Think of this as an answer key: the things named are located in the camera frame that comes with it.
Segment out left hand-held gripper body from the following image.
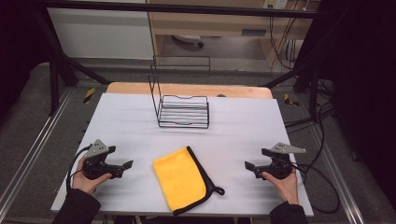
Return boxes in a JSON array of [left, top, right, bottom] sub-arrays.
[[82, 139, 125, 181]]

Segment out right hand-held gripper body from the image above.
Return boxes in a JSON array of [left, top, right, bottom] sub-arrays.
[[253, 142, 307, 181]]

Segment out person's right hand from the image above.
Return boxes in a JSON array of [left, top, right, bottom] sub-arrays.
[[261, 167, 300, 205]]

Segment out person's left hand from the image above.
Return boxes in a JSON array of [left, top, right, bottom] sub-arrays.
[[71, 157, 113, 195]]

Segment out yellow cloth with black trim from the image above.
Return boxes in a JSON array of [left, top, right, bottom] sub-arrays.
[[151, 146, 226, 217]]

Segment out yellow black striped tape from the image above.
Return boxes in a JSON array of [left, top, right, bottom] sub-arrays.
[[82, 87, 97, 105], [283, 92, 301, 107]]

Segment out black curtain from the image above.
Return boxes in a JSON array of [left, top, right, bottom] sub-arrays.
[[314, 0, 396, 213]]

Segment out white panel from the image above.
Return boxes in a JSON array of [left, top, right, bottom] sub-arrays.
[[46, 7, 155, 61]]

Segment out chair base with wheel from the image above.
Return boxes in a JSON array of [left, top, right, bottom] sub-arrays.
[[171, 34, 205, 49]]

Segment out white power strip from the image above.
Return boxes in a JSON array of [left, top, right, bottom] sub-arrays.
[[262, 0, 290, 10]]

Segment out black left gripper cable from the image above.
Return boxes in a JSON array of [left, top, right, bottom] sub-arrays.
[[65, 145, 93, 194]]

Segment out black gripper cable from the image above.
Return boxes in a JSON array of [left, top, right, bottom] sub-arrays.
[[65, 145, 93, 194], [290, 161, 341, 215]]

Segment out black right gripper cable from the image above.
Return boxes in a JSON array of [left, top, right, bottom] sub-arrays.
[[290, 161, 341, 215]]

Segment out black floor cables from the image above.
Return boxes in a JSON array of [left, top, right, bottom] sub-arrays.
[[284, 78, 339, 175]]

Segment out aluminium floor rail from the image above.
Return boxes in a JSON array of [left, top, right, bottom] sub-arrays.
[[0, 88, 76, 213], [306, 122, 367, 224]]

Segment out black wire rack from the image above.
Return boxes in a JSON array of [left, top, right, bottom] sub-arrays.
[[147, 54, 212, 130]]

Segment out black metal frame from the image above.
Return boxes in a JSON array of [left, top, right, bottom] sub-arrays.
[[29, 0, 331, 117]]

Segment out bundle of hanging cables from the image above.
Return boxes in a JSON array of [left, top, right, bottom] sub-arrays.
[[268, 7, 304, 71]]

